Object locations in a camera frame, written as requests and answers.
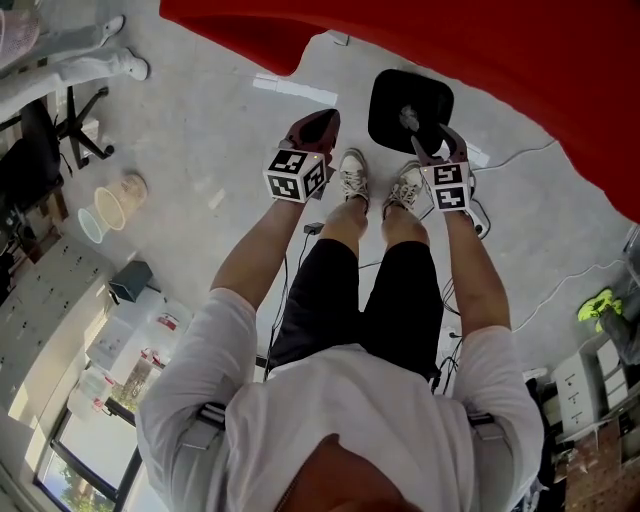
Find person's white t-shirt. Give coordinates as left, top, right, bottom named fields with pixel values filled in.
left=134, top=287, right=546, bottom=512

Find person's right leg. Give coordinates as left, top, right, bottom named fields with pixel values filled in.
left=380, top=199, right=431, bottom=247

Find person's right grey sneaker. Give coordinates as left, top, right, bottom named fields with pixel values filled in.
left=382, top=160, right=426, bottom=217

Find neon yellow shoe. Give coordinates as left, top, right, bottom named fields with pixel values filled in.
left=594, top=298, right=625, bottom=335
left=577, top=288, right=614, bottom=324

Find black office chair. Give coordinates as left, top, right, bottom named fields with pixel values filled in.
left=0, top=85, right=116, bottom=221

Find red table cloth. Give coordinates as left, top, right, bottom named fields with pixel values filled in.
left=158, top=0, right=640, bottom=225

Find white drawer cabinet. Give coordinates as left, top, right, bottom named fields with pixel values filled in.
left=0, top=234, right=119, bottom=396

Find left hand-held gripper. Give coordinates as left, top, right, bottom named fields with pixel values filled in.
left=262, top=107, right=343, bottom=205

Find stacked plastic cups on floor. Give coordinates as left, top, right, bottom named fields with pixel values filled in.
left=93, top=172, right=149, bottom=231

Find person's neck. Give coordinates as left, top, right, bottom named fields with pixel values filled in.
left=294, top=433, right=416, bottom=512

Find person's grey sneaker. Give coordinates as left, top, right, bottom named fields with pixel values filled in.
left=382, top=160, right=426, bottom=217
left=338, top=148, right=370, bottom=204

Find pale green plastic basket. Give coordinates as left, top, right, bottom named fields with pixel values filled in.
left=77, top=206, right=107, bottom=246

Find clear plastic jar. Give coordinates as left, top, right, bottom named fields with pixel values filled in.
left=67, top=367, right=119, bottom=416

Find grey shoulder strap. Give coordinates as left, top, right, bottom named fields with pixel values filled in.
left=182, top=402, right=229, bottom=451
left=467, top=409, right=509, bottom=444

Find person's right forearm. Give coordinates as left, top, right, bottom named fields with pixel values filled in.
left=442, top=209, right=511, bottom=339

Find person's left leg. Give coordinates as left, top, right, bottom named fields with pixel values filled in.
left=318, top=192, right=371, bottom=246

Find white paper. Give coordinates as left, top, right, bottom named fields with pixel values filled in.
left=398, top=103, right=424, bottom=134

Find black trash bin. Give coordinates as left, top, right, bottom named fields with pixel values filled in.
left=367, top=68, right=456, bottom=156

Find person's left forearm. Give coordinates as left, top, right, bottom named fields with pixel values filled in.
left=209, top=198, right=315, bottom=314

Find white flat box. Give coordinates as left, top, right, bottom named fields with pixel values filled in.
left=87, top=317, right=136, bottom=369

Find pink mesh basket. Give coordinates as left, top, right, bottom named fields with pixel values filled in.
left=0, top=9, right=41, bottom=74

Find dark grey box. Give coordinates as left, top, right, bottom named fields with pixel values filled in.
left=108, top=260, right=154, bottom=304

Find person's black shorts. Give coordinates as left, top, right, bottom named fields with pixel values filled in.
left=267, top=238, right=446, bottom=384

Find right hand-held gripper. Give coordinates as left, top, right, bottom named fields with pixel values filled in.
left=410, top=123, right=476, bottom=216

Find black window frame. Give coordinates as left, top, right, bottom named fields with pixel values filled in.
left=32, top=399, right=146, bottom=512

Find white power strip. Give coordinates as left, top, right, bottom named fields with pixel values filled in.
left=462, top=197, right=492, bottom=241

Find person's leg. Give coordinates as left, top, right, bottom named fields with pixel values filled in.
left=380, top=199, right=431, bottom=247
left=318, top=192, right=371, bottom=246

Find white drawer unit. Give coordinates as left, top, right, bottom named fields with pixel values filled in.
left=552, top=334, right=634, bottom=441

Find clear lidded container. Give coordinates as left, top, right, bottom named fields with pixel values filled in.
left=142, top=299, right=194, bottom=351

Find person's left grey sneaker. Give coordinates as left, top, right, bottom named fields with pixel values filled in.
left=338, top=148, right=370, bottom=204

